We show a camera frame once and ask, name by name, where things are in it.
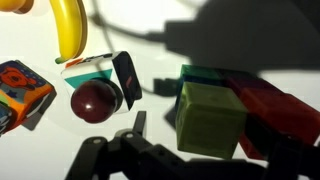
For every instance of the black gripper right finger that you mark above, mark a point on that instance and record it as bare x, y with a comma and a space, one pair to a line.
296, 163

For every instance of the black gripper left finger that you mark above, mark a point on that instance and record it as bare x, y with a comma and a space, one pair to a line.
93, 160

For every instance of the yellow-green toy block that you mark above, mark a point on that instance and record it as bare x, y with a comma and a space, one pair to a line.
210, 120

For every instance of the orange toy block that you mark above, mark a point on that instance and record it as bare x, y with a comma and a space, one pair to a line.
286, 116

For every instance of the magenta toy block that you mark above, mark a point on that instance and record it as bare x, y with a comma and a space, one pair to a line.
246, 83

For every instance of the green toy block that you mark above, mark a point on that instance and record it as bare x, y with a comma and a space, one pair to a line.
200, 71

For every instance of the dark red toy plum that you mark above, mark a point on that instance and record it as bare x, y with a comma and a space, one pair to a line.
93, 101

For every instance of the white cube with teal print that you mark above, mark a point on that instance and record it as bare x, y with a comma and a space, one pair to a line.
86, 78

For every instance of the orange colourful picture cube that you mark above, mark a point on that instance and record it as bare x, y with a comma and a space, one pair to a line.
23, 90

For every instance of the yellow toy banana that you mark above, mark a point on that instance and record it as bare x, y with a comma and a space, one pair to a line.
70, 30

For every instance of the yellow-orange toy fruit ball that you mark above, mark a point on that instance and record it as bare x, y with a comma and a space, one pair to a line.
13, 5

